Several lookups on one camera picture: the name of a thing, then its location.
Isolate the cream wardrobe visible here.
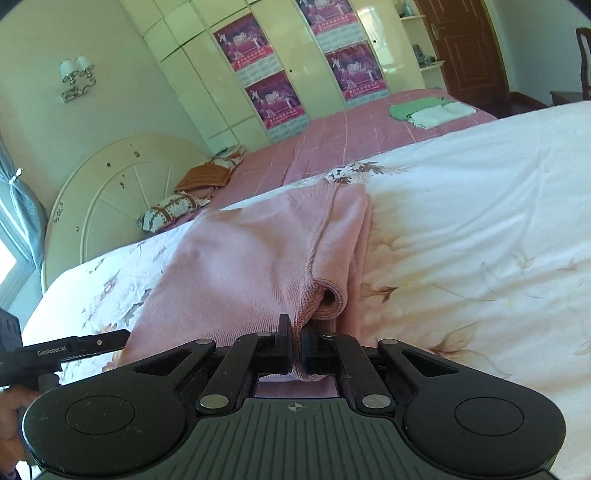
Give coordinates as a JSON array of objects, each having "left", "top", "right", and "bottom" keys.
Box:
[{"left": 117, "top": 0, "right": 432, "bottom": 156}]

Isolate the orange pillow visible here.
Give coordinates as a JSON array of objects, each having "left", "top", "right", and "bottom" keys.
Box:
[{"left": 174, "top": 157, "right": 244, "bottom": 191}]

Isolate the wall lamp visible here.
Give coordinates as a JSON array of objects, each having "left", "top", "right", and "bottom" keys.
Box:
[{"left": 58, "top": 54, "right": 97, "bottom": 103}]

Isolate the white folded cloth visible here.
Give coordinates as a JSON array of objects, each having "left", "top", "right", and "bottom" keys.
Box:
[{"left": 407, "top": 102, "right": 477, "bottom": 130}]

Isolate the purple wall poster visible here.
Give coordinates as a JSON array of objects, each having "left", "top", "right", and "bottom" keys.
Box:
[
  {"left": 213, "top": 13, "right": 265, "bottom": 85},
  {"left": 324, "top": 41, "right": 389, "bottom": 101},
  {"left": 295, "top": 0, "right": 362, "bottom": 51},
  {"left": 245, "top": 70, "right": 309, "bottom": 142}
]

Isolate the cream corner shelf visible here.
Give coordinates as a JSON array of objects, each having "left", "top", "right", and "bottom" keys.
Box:
[{"left": 396, "top": 0, "right": 447, "bottom": 89}]

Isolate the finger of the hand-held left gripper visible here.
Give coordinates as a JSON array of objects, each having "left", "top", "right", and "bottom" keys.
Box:
[{"left": 69, "top": 329, "right": 131, "bottom": 365}]

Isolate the dark wooden chair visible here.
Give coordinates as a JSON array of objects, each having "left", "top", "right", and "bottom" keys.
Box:
[{"left": 575, "top": 27, "right": 591, "bottom": 100}]

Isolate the white floral quilt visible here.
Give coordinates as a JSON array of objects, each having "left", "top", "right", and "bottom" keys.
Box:
[{"left": 21, "top": 99, "right": 591, "bottom": 480}]

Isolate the grey curtain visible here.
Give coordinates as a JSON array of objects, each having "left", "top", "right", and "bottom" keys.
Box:
[{"left": 0, "top": 138, "right": 48, "bottom": 296}]

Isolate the brown wooden door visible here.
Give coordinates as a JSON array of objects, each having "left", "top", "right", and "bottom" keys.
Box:
[{"left": 412, "top": 0, "right": 512, "bottom": 101}]

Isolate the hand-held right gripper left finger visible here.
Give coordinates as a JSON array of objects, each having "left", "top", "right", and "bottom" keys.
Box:
[{"left": 124, "top": 314, "right": 296, "bottom": 416}]

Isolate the person's left hand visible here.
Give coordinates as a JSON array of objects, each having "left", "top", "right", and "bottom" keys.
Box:
[{"left": 0, "top": 385, "right": 41, "bottom": 468}]

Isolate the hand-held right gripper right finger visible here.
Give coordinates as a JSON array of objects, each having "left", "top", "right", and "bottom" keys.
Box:
[{"left": 302, "top": 323, "right": 468, "bottom": 412}]

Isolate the round cream headboard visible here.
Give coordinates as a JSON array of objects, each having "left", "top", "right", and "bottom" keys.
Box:
[{"left": 44, "top": 134, "right": 217, "bottom": 297}]

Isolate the pink checked bed sheet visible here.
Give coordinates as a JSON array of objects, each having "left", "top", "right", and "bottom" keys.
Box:
[{"left": 210, "top": 88, "right": 498, "bottom": 209}]

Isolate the brown patterned pillow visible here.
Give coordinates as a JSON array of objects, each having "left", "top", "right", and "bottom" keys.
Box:
[{"left": 137, "top": 191, "right": 214, "bottom": 232}]

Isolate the pink knit sweater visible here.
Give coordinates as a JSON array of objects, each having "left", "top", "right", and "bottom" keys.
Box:
[{"left": 122, "top": 180, "right": 372, "bottom": 400}]

